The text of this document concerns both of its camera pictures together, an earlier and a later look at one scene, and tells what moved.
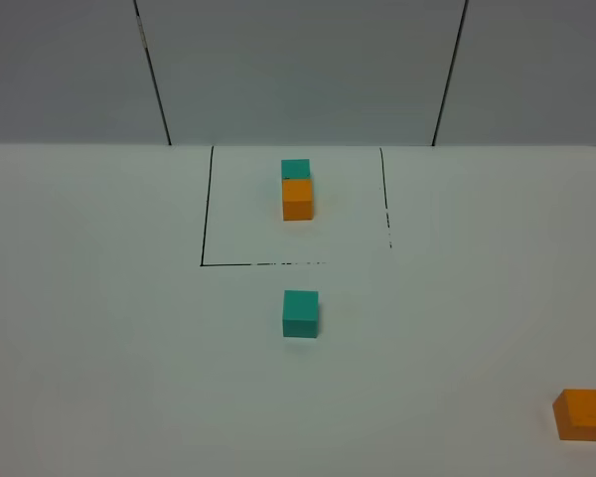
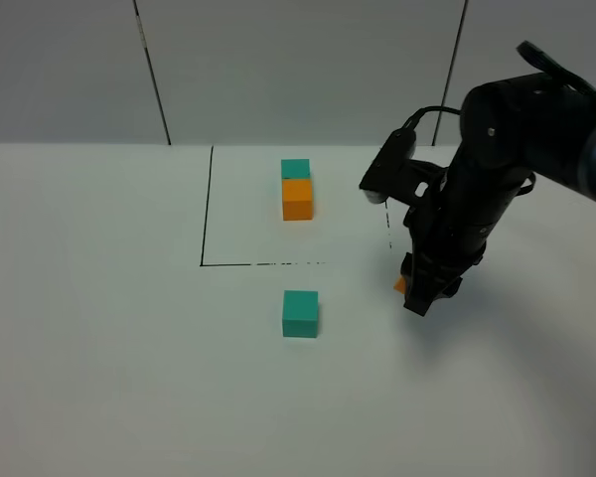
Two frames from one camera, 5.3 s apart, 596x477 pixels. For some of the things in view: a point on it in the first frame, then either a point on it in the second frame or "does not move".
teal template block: [295, 169] does not move
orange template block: [297, 200] does not move
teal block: [300, 314] does not move
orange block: [582, 414] → [400, 285]
